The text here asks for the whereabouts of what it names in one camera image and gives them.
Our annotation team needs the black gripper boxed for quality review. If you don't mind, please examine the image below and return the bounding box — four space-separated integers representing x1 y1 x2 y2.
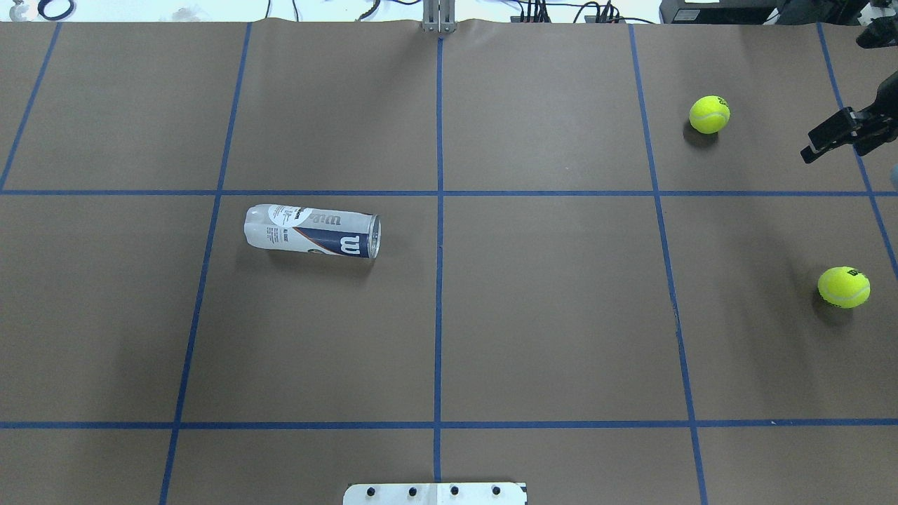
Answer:
800 83 897 164

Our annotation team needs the yellow tennis ball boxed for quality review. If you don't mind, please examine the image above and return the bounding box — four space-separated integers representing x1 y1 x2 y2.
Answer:
688 95 731 135
817 266 871 309

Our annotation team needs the blue tape roll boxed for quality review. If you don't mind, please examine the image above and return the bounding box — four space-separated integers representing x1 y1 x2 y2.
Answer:
36 0 77 22

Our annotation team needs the aluminium frame post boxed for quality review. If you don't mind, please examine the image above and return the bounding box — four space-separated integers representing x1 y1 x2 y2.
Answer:
421 0 457 34

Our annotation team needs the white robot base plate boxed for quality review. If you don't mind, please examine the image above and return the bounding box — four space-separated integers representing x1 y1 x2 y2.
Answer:
342 482 528 504

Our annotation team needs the Wilson tennis ball can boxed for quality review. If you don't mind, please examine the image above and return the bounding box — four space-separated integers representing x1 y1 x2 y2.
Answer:
243 204 382 260

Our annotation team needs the black box on desk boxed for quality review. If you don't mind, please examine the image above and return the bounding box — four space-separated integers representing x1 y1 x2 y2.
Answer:
658 1 779 25

